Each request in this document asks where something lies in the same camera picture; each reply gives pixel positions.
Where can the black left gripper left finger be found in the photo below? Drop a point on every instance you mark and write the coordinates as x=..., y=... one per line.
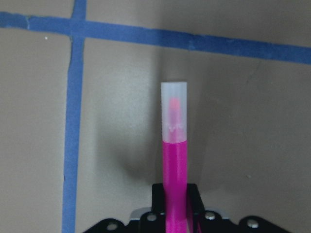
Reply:
x=149, y=220

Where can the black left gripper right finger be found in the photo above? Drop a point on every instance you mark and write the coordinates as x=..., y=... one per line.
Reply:
x=201, y=220

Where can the pink highlighter pen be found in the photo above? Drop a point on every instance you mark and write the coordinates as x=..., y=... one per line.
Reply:
x=174, y=150

